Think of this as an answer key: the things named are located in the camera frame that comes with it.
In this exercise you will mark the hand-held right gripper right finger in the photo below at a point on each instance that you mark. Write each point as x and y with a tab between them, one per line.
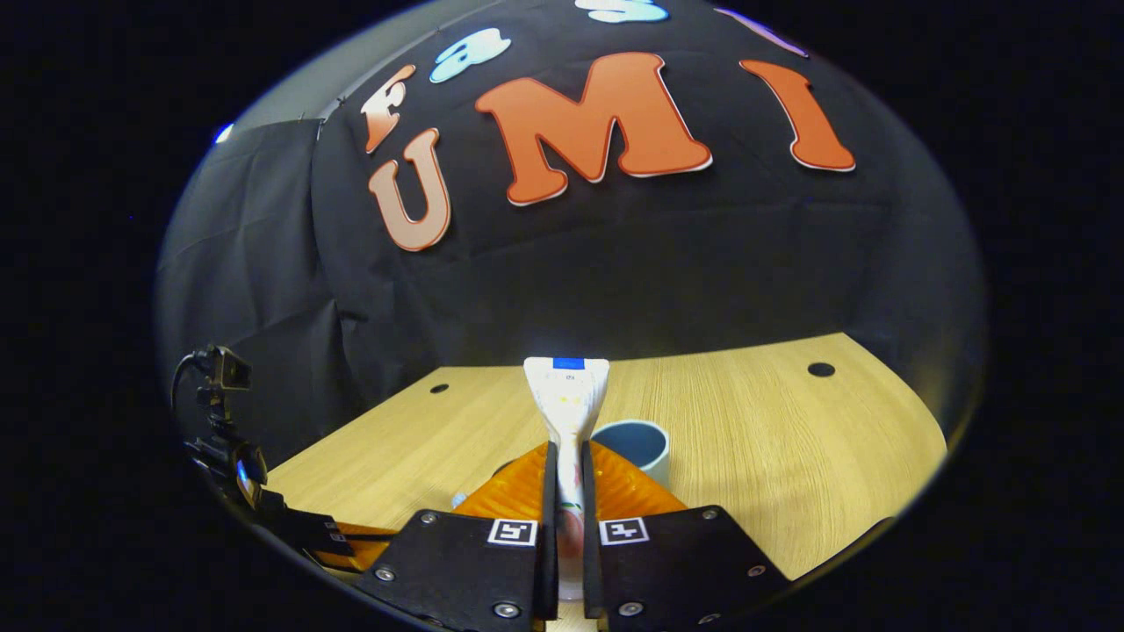
685	562

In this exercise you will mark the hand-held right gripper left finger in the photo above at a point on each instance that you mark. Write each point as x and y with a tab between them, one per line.
457	562

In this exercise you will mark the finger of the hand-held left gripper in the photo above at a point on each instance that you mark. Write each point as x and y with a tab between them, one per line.
299	522
356	553

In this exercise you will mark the light blue cup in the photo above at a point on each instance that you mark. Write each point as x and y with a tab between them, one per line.
654	461

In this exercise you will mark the white toothpaste tube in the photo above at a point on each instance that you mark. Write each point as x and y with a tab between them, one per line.
567	399

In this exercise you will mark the black backdrop cloth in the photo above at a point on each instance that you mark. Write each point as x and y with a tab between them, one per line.
615	263

